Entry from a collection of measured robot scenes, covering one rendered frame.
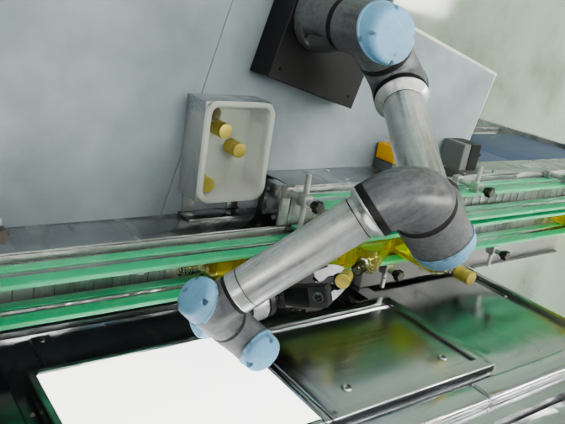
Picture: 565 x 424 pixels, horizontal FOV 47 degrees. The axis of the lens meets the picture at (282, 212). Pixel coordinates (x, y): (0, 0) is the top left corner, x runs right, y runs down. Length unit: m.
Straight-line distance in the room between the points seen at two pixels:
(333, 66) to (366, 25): 0.26
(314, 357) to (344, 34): 0.66
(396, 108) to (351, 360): 0.53
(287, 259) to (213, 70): 0.55
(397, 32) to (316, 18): 0.18
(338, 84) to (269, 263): 0.64
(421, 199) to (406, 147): 0.23
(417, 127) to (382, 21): 0.21
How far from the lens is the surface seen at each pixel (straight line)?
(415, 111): 1.31
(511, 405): 1.45
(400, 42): 1.34
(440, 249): 1.11
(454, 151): 1.98
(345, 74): 1.57
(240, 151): 1.45
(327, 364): 1.35
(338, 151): 1.71
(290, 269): 1.04
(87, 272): 1.22
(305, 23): 1.42
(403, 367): 1.41
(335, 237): 1.02
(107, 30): 1.33
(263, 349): 1.16
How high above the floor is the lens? 1.98
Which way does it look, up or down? 48 degrees down
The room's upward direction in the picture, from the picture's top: 121 degrees clockwise
